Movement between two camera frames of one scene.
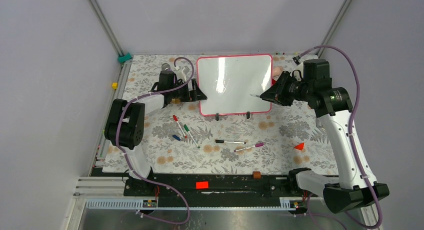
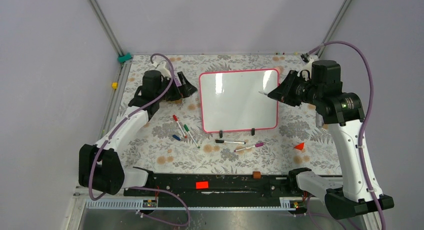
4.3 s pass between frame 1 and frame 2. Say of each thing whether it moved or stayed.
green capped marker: stayed
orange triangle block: stayed
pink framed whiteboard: moved
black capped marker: stayed
